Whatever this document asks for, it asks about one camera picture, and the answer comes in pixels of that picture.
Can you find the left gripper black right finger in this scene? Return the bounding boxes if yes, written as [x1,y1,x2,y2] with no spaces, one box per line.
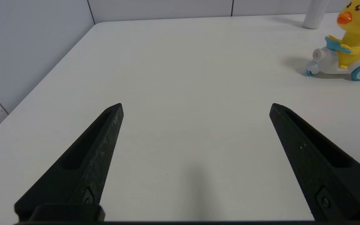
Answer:
[269,103,360,222]

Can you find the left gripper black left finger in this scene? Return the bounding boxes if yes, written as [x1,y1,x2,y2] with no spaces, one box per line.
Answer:
[14,103,124,222]

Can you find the yellow duck scooter toy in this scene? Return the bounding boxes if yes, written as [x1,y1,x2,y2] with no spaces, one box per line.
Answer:
[306,0,360,81]

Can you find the white bottle grey cap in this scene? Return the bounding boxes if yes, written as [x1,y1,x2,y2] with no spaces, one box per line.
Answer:
[303,0,329,29]

